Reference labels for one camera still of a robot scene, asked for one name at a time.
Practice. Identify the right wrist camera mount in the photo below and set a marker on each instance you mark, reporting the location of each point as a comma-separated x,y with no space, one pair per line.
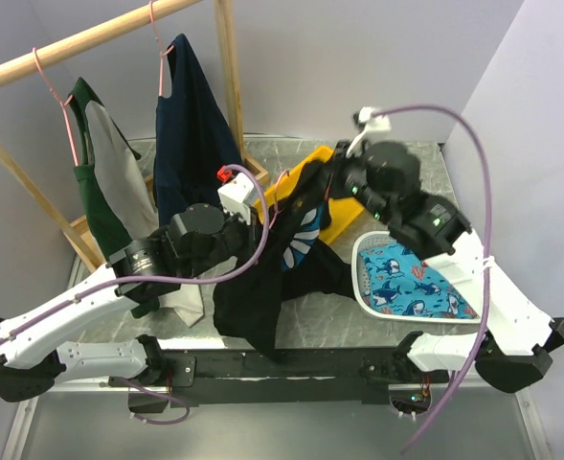
372,128

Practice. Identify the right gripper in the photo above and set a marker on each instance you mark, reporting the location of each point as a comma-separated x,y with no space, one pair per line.
338,163

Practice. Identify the pink wire hanger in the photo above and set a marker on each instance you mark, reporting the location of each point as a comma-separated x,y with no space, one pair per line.
276,206

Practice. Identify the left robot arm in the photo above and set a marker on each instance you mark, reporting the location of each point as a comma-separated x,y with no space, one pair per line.
36,352

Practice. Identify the green and grey shirt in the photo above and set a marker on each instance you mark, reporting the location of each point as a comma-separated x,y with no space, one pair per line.
112,189

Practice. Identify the black t shirt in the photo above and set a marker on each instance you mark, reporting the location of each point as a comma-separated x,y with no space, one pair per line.
295,262

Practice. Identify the yellow plastic tray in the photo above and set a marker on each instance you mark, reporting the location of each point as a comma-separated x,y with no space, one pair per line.
344,215

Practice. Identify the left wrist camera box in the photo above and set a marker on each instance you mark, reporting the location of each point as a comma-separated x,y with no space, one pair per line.
239,194

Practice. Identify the blue shark print cloth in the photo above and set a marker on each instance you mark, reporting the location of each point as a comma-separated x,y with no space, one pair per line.
398,283

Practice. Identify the pink hanger with green shirt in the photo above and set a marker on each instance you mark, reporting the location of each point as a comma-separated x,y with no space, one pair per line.
62,104

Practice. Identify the navy blue shirt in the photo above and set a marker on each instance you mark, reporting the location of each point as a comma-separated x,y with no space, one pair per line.
193,139

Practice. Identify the wooden clothes rack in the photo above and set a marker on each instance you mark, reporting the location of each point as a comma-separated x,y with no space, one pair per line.
77,232

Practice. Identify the white laundry basket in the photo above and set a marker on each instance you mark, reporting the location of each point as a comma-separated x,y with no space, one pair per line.
358,277

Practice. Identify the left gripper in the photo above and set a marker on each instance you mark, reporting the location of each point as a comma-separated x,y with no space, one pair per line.
252,235

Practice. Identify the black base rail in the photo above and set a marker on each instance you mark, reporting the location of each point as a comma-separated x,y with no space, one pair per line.
304,375

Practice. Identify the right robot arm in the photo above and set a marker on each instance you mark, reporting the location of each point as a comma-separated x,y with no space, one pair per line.
511,346

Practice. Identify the pink hanger with navy shirt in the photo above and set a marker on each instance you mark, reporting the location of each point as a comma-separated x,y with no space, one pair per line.
161,51

